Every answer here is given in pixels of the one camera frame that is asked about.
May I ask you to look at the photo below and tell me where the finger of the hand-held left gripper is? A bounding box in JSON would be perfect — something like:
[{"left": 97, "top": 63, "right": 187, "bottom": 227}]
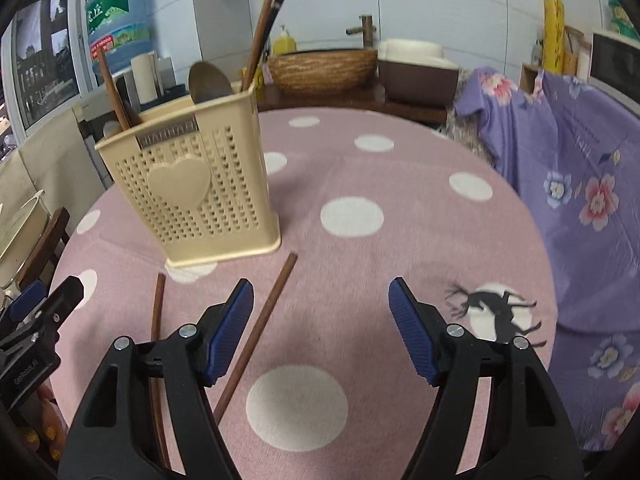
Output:
[
  {"left": 0, "top": 280, "right": 49, "bottom": 333},
  {"left": 20, "top": 274, "right": 85, "bottom": 341}
]

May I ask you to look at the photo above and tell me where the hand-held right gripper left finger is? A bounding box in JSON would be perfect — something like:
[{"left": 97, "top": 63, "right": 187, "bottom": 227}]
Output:
[{"left": 57, "top": 277, "right": 256, "bottom": 480}]

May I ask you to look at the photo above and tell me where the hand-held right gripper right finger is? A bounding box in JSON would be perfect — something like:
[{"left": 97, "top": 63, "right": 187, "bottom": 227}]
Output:
[{"left": 387, "top": 276, "right": 586, "bottom": 480}]

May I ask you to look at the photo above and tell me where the brown wooden chopstick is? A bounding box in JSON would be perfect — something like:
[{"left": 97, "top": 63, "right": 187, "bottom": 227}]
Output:
[
  {"left": 150, "top": 272, "right": 173, "bottom": 468},
  {"left": 212, "top": 252, "right": 299, "bottom": 425},
  {"left": 96, "top": 46, "right": 136, "bottom": 131},
  {"left": 241, "top": 0, "right": 282, "bottom": 93}
]

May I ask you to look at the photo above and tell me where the beige plastic utensil holder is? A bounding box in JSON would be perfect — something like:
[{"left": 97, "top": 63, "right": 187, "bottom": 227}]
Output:
[{"left": 94, "top": 91, "right": 282, "bottom": 268}]

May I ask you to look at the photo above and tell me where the black chopstick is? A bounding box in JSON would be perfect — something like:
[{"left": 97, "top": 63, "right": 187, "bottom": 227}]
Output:
[{"left": 248, "top": 0, "right": 288, "bottom": 92}]

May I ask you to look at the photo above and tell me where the wooden chair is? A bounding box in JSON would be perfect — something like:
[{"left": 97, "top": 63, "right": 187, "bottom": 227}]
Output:
[{"left": 15, "top": 206, "right": 71, "bottom": 291}]

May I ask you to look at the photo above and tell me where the orange patterned dark cloth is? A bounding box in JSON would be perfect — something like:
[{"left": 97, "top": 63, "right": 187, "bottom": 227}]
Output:
[{"left": 20, "top": 382, "right": 68, "bottom": 466}]

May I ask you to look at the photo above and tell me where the beige cloth cover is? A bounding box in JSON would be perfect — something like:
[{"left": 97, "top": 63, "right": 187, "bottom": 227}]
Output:
[{"left": 0, "top": 107, "right": 108, "bottom": 221}]

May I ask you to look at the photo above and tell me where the water dispenser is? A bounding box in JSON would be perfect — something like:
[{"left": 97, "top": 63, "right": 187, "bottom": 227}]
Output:
[{"left": 74, "top": 72, "right": 146, "bottom": 188}]

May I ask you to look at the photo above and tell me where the purple floral cloth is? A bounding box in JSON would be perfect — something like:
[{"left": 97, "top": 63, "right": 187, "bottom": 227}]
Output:
[{"left": 452, "top": 65, "right": 640, "bottom": 453}]

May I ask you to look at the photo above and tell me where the beige paper roll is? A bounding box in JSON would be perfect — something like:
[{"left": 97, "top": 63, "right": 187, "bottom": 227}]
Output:
[{"left": 131, "top": 52, "right": 158, "bottom": 103}]

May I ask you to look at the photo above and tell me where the dark wooden counter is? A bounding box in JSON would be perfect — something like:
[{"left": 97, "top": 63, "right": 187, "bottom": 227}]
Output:
[{"left": 255, "top": 82, "right": 451, "bottom": 123}]

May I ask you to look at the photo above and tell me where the window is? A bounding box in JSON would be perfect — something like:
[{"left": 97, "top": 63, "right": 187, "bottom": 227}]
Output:
[{"left": 0, "top": 0, "right": 86, "bottom": 133}]

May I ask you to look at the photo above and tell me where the brown and white tub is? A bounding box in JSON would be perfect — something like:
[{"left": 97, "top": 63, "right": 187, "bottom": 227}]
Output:
[{"left": 376, "top": 39, "right": 460, "bottom": 108}]

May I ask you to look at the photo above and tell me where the woven brown sink basin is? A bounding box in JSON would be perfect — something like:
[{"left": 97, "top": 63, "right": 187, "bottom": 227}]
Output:
[{"left": 267, "top": 49, "right": 379, "bottom": 95}]

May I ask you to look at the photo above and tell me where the blue water jug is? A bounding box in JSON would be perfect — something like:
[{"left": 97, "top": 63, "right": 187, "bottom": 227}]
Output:
[{"left": 85, "top": 0, "right": 153, "bottom": 73}]

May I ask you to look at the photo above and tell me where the yellow soap pump bottle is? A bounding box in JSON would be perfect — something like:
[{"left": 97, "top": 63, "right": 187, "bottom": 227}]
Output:
[{"left": 272, "top": 24, "right": 297, "bottom": 56}]

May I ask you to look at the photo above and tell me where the bronze faucet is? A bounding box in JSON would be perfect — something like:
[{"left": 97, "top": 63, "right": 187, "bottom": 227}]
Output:
[{"left": 346, "top": 13, "right": 377, "bottom": 50}]

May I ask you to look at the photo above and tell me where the yellow roll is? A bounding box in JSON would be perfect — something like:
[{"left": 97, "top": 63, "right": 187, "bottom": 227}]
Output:
[{"left": 543, "top": 0, "right": 566, "bottom": 76}]

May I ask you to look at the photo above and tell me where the microwave oven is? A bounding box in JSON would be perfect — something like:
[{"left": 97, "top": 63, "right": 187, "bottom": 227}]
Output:
[{"left": 587, "top": 30, "right": 640, "bottom": 111}]

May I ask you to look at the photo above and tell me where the green printed bag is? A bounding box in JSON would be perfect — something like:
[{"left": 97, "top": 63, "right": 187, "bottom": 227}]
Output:
[{"left": 605, "top": 0, "right": 640, "bottom": 43}]

